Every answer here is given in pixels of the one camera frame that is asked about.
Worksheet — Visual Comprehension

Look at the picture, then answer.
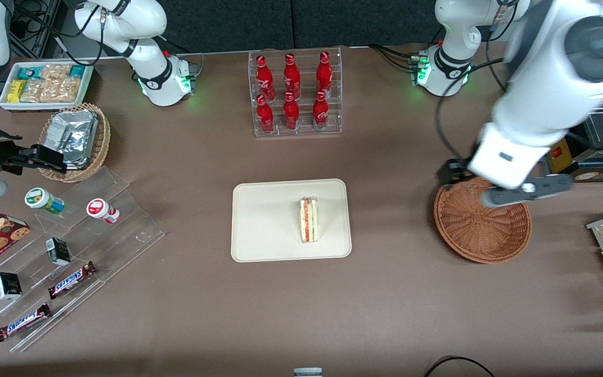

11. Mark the triangular packaged sandwich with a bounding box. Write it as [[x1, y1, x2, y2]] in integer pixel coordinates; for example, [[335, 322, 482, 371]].
[[299, 197, 319, 244]]

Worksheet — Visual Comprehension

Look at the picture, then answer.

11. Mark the light tan wicker basket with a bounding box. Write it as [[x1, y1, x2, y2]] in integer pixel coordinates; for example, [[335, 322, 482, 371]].
[[38, 103, 111, 183]]

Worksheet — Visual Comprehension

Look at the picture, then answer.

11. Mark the brown round wicker basket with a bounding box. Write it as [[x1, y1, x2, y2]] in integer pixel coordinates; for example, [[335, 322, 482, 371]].
[[433, 175, 532, 264]]

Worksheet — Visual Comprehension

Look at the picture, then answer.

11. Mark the cream plastic tray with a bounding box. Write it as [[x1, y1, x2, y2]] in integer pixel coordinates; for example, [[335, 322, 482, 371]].
[[231, 179, 353, 263]]

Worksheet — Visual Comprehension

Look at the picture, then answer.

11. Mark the silver foil wrapped food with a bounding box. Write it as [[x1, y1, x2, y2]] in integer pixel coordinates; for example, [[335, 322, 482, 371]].
[[44, 110, 98, 169]]

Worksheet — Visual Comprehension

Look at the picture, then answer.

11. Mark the green lid yogurt cup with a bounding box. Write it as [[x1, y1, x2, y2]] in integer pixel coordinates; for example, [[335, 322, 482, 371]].
[[24, 187, 65, 215]]

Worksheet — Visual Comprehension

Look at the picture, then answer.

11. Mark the white rectangular snack bin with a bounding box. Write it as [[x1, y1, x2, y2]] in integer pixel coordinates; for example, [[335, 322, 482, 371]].
[[0, 62, 94, 112]]

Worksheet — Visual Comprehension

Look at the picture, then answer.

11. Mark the clear bag of crackers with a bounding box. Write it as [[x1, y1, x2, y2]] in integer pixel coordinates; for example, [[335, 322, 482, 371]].
[[20, 80, 46, 103], [39, 64, 72, 80], [40, 77, 81, 103]]

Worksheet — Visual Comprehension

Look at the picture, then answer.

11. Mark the red lid yogurt cup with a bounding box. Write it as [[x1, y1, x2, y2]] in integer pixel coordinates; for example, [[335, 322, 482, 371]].
[[86, 198, 120, 225]]

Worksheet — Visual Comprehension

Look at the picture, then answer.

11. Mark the yellow snack pack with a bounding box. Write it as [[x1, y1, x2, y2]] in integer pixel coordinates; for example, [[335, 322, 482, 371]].
[[7, 80, 26, 104]]

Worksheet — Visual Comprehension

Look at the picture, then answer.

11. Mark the small black white carton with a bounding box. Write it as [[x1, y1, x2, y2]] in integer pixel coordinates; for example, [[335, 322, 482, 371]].
[[0, 272, 23, 301], [45, 237, 72, 266]]

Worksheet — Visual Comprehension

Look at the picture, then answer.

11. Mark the clear acrylic stepped display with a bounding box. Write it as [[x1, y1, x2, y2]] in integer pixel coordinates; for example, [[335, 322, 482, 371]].
[[0, 167, 166, 352]]

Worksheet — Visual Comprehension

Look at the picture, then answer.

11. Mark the black food warmer appliance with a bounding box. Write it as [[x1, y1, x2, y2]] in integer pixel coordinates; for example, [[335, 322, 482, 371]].
[[540, 94, 603, 183]]

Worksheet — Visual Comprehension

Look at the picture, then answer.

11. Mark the brown Snickers bar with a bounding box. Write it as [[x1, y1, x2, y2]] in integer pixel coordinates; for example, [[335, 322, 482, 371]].
[[0, 303, 52, 342], [48, 261, 98, 300]]

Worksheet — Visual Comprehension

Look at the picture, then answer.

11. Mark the red cola bottle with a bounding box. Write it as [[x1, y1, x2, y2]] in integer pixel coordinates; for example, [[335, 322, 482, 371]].
[[312, 90, 329, 131], [316, 51, 333, 97], [256, 94, 275, 134], [255, 54, 275, 101], [283, 53, 301, 100], [283, 92, 300, 131]]

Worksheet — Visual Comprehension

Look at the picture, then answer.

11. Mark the clear acrylic bottle rack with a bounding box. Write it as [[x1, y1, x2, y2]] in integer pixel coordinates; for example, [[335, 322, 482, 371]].
[[248, 47, 343, 138]]

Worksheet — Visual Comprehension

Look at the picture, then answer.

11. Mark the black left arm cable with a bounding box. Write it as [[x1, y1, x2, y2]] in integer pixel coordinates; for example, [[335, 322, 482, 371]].
[[434, 58, 506, 164]]

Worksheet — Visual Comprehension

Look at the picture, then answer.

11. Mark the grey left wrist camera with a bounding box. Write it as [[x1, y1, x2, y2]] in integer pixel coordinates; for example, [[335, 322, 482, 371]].
[[481, 174, 575, 208]]

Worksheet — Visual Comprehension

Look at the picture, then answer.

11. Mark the black base cable bundle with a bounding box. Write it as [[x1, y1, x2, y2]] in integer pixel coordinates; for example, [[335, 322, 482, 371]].
[[370, 45, 418, 71]]

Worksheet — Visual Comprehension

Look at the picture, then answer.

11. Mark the black looped table cable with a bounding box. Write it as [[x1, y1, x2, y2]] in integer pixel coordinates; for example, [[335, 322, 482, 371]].
[[423, 356, 496, 377]]

